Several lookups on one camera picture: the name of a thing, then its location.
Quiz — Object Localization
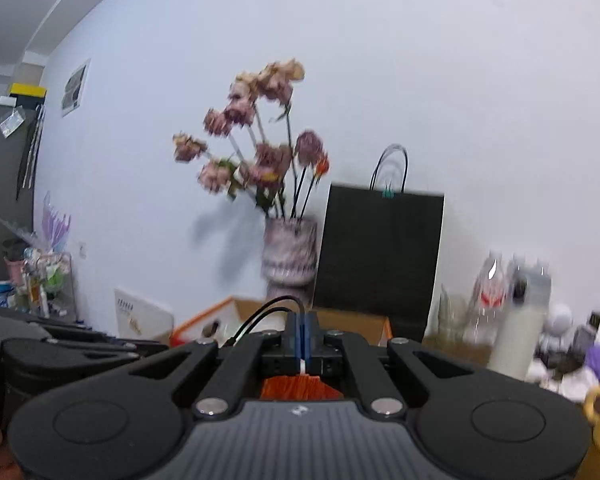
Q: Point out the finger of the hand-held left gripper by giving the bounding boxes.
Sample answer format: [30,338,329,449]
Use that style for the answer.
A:
[34,339,142,378]
[42,325,171,356]

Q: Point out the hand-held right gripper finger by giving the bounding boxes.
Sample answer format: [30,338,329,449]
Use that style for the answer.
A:
[125,312,304,420]
[304,312,473,420]

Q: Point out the black thin cable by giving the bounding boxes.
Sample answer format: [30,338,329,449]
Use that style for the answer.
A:
[225,296,313,348]

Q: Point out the red knitted flower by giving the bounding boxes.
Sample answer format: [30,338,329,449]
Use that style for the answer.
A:
[259,374,343,402]

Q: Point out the red cardboard box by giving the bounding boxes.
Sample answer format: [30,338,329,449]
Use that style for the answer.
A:
[170,296,393,348]

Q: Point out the white flat box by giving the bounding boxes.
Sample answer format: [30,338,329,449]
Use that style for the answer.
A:
[114,287,175,347]

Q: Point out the grey vase with flowers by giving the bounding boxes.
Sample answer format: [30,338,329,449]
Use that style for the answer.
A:
[261,216,319,306]

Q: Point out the black paper bag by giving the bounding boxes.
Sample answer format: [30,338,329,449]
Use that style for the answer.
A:
[312,144,446,345]

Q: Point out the purple feathery ornament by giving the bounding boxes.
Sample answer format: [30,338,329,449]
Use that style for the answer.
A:
[40,191,72,254]

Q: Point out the cloudy clear plastic jar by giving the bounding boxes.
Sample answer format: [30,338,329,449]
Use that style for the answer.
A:
[437,285,474,347]

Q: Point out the dark tall cabinet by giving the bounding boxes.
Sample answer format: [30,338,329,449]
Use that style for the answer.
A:
[0,95,47,311]

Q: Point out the clear water bottle red label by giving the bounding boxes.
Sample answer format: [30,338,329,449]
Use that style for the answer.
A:
[472,255,509,347]

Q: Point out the white thermos flask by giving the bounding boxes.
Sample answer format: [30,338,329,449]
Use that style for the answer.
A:
[487,265,553,382]

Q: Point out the small clear plastic bag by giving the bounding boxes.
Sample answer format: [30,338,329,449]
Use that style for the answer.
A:
[0,109,26,137]

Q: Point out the yellow flat box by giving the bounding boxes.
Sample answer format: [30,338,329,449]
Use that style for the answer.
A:
[9,83,48,98]

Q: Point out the white round object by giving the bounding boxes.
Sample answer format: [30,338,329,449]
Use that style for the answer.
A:
[547,304,576,334]

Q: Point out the crumpled white tissue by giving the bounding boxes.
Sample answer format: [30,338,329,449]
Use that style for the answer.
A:
[527,360,597,402]

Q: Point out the dried pink flowers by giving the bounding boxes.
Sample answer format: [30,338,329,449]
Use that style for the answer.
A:
[172,59,331,222]

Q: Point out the wire rack with sundries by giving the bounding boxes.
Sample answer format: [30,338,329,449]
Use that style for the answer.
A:
[0,239,77,322]

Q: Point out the wall poster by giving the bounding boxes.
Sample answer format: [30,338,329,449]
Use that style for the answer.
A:
[61,59,92,119]

